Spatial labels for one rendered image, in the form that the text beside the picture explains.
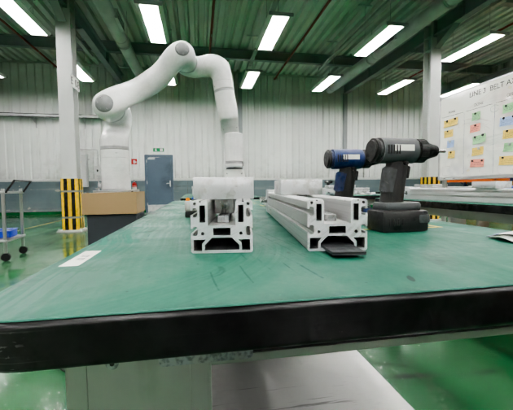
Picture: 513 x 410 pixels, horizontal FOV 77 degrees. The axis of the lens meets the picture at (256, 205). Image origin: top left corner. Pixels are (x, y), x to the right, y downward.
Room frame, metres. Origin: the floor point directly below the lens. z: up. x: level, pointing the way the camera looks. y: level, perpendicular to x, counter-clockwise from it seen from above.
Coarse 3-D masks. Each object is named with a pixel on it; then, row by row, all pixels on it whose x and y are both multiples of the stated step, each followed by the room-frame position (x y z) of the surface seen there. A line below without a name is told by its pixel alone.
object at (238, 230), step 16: (192, 208) 0.52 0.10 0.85; (208, 208) 0.55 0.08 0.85; (240, 208) 0.86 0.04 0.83; (192, 224) 0.52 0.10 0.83; (208, 224) 0.54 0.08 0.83; (224, 224) 0.54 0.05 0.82; (240, 224) 0.53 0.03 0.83; (192, 240) 0.52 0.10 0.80; (208, 240) 0.52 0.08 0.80; (224, 240) 0.62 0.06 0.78; (240, 240) 0.54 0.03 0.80
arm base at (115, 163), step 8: (104, 152) 1.39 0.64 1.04; (112, 152) 1.39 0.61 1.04; (120, 152) 1.41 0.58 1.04; (128, 152) 1.45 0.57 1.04; (104, 160) 1.39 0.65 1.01; (112, 160) 1.39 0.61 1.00; (120, 160) 1.41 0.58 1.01; (128, 160) 1.45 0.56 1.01; (104, 168) 1.40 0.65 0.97; (112, 168) 1.39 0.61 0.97; (120, 168) 1.40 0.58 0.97; (128, 168) 1.44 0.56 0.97; (104, 176) 1.40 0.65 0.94; (112, 176) 1.39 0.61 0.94; (120, 176) 1.40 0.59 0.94; (128, 176) 1.44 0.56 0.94; (104, 184) 1.40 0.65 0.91; (112, 184) 1.39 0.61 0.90; (120, 184) 1.40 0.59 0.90; (128, 184) 1.44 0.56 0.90; (96, 192) 1.37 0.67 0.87; (104, 192) 1.36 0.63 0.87
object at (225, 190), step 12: (204, 180) 0.59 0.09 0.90; (216, 180) 0.59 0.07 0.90; (228, 180) 0.59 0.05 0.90; (240, 180) 0.60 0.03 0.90; (252, 180) 0.60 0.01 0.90; (204, 192) 0.59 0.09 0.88; (216, 192) 0.59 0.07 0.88; (228, 192) 0.59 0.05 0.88; (240, 192) 0.60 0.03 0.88; (252, 192) 0.60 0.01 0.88; (216, 204) 0.61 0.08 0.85; (228, 204) 0.61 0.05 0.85
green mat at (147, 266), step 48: (144, 240) 0.66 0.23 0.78; (288, 240) 0.64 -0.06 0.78; (384, 240) 0.63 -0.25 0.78; (432, 240) 0.62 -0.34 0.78; (480, 240) 0.62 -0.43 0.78; (48, 288) 0.34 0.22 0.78; (96, 288) 0.34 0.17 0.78; (144, 288) 0.34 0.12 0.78; (192, 288) 0.34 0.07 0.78; (240, 288) 0.34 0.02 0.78; (288, 288) 0.34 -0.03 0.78; (336, 288) 0.33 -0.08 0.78; (384, 288) 0.33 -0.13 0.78; (432, 288) 0.33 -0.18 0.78
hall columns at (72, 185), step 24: (72, 0) 6.96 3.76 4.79; (72, 24) 6.96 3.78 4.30; (432, 24) 8.13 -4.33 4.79; (72, 48) 6.95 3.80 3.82; (432, 48) 8.13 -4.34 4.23; (72, 72) 6.95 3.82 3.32; (432, 72) 8.13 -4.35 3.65; (72, 96) 6.70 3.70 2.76; (432, 96) 8.13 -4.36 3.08; (72, 120) 6.70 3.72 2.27; (432, 120) 8.13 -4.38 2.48; (72, 144) 6.70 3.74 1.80; (72, 168) 6.69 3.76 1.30; (432, 168) 8.14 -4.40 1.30; (72, 192) 6.67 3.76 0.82; (72, 216) 6.67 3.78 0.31; (432, 216) 8.12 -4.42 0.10
